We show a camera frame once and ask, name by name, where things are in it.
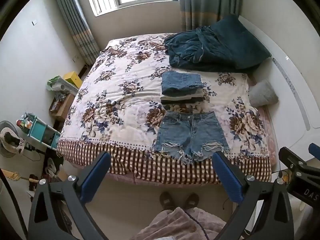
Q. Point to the folded white pants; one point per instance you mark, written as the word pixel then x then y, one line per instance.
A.
pixel 175 97

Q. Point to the person's left shoe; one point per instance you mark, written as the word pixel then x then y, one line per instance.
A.
pixel 167 201

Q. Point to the teal storage cart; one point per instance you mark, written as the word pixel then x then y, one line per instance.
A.
pixel 40 130

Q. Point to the cardboard box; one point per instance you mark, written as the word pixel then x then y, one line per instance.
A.
pixel 62 106

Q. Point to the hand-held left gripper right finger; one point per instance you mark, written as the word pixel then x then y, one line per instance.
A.
pixel 228 177

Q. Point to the dark teal pillow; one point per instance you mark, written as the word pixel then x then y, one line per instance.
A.
pixel 237 40

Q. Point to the standing fan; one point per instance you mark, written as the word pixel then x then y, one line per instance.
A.
pixel 10 140

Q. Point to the white bed headboard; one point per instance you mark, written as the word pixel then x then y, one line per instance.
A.
pixel 290 75

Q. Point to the pair of white slippers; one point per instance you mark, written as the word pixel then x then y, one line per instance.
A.
pixel 52 167

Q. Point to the person's right shoe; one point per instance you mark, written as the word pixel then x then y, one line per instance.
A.
pixel 192 200

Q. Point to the person's shoe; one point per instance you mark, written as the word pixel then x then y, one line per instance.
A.
pixel 192 200
pixel 167 201

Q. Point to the dark teal duvet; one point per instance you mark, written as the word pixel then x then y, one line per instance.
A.
pixel 192 47

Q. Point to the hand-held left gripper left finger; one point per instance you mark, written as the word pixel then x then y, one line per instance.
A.
pixel 96 175

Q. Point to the person's pink fleece clothing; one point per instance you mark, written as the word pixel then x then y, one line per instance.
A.
pixel 172 225

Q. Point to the frayed light denim shorts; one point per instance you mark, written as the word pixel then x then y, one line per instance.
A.
pixel 191 136

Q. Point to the folded black pants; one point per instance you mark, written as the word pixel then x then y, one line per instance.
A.
pixel 180 101

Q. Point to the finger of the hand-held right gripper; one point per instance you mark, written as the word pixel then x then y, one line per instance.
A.
pixel 290 156
pixel 315 151

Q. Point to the yellow box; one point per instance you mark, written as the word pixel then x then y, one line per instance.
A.
pixel 72 78

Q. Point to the floral bed blanket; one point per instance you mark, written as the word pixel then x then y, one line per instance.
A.
pixel 120 100

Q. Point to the folded blue jeans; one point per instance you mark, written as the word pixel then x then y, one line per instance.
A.
pixel 181 81

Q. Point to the grey pillow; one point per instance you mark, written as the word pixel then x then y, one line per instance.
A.
pixel 262 93

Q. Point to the grey-blue striped curtain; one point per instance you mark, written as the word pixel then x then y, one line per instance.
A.
pixel 207 2
pixel 75 22

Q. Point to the white plastic bag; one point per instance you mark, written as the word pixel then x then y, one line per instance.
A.
pixel 58 85

